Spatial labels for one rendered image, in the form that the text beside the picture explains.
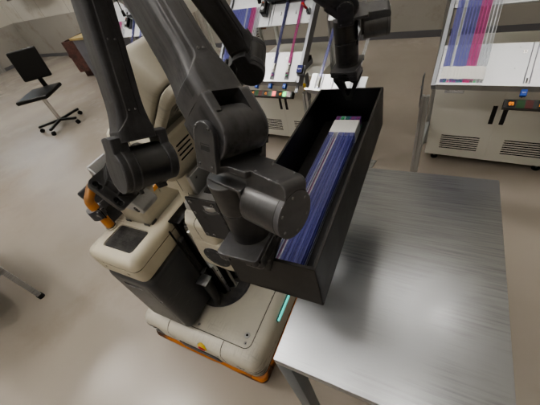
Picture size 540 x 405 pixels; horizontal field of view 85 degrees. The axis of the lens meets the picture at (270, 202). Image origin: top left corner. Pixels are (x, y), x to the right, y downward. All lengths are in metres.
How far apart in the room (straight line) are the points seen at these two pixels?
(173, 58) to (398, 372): 0.68
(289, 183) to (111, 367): 1.79
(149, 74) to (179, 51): 0.30
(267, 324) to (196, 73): 1.17
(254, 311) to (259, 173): 1.14
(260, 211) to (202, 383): 1.44
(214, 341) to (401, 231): 0.91
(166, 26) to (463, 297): 0.78
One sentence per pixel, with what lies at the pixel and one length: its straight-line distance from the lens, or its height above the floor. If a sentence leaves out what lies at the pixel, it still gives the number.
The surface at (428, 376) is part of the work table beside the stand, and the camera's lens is 0.75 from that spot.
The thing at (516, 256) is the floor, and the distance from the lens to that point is 2.00.
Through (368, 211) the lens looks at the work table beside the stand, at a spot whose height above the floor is 0.80.
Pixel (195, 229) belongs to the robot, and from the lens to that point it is 0.95.
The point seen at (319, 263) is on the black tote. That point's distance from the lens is 0.46.
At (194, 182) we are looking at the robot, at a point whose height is 1.08.
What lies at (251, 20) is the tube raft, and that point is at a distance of 2.43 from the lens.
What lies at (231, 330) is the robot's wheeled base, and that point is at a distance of 1.41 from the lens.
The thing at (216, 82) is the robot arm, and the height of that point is 1.39.
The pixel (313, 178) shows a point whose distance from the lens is 0.69.
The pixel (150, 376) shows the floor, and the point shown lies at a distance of 1.84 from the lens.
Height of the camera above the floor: 1.51
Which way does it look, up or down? 43 degrees down
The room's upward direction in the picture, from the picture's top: 17 degrees counter-clockwise
